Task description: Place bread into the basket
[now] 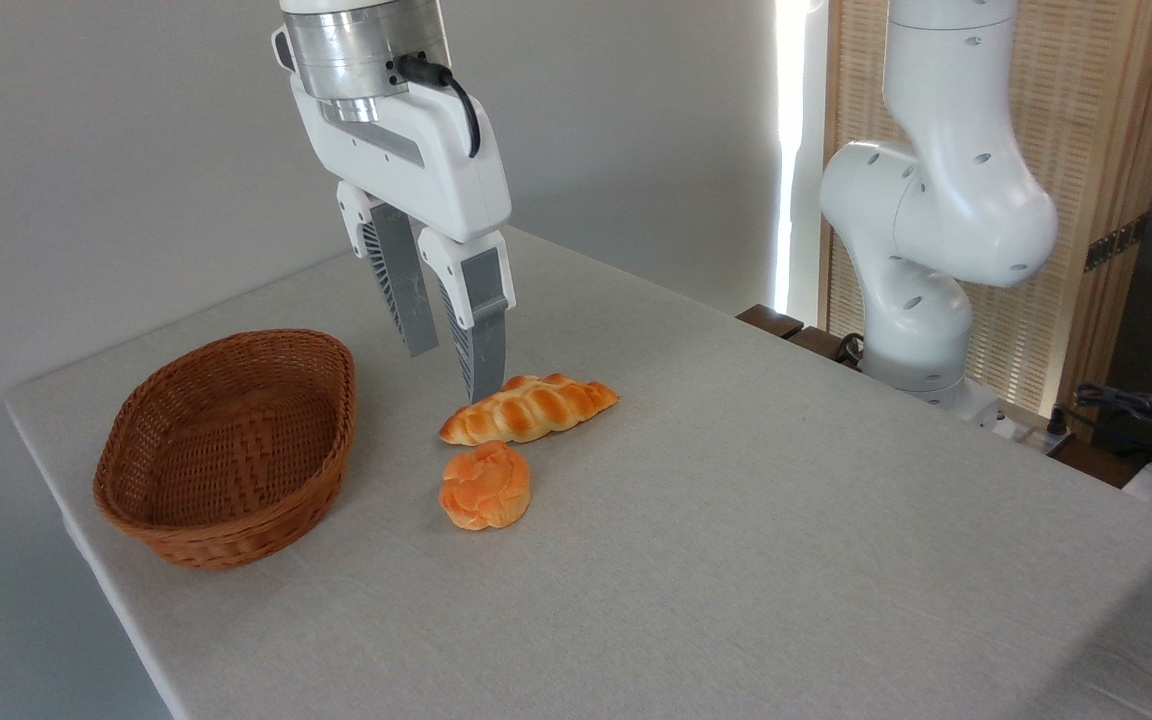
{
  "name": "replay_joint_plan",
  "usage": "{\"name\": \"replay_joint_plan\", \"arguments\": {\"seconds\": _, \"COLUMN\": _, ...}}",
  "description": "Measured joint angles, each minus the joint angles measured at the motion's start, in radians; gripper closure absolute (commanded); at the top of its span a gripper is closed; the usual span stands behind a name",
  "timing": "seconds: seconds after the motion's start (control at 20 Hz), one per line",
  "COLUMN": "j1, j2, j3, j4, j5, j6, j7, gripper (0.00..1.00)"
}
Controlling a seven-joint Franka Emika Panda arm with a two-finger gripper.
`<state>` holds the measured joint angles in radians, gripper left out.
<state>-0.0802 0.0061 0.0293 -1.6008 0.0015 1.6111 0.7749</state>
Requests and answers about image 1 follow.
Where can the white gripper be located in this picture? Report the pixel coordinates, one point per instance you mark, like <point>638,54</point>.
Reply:
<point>436,170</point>

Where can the round orange bread roll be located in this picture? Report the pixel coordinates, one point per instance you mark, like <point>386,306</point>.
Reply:
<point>484,487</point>

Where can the braided bread loaf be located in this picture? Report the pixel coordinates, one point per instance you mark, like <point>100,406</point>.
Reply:
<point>526,410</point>

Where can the brown wicker basket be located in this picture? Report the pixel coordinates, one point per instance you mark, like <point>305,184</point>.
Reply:
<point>226,450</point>

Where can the dark wooden furniture edge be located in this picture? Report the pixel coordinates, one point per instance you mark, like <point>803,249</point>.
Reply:
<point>771,322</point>

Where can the grey tablecloth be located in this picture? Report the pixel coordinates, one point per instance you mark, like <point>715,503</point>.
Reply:
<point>736,550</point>

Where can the white power strip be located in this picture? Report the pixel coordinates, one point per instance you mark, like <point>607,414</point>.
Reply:
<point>1041,440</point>

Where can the wooden slatted folding screen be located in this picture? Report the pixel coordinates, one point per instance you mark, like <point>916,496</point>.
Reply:
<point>1086,120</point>

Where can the black screen hinge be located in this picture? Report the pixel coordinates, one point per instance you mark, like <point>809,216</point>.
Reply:
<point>1116,243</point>

